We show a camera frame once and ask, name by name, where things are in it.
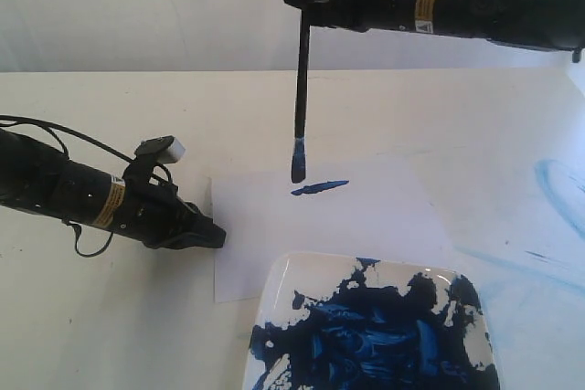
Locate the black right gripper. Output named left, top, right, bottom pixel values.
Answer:
left=283, top=0, right=584, bottom=52

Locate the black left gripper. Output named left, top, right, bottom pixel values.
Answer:
left=54, top=161, right=227, bottom=248

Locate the black paintbrush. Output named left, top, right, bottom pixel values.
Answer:
left=291, top=0, right=310, bottom=184

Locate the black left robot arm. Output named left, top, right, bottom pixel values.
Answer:
left=1, top=131, right=226, bottom=250

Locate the white plate with blue paint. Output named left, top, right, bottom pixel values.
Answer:
left=242, top=253, right=500, bottom=389

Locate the white paper sheet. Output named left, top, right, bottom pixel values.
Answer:
left=211, top=155, right=452, bottom=302

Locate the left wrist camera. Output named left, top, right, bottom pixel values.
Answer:
left=134, top=135, right=186, bottom=164

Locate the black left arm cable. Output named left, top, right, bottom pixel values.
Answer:
left=0, top=115, right=184, bottom=258

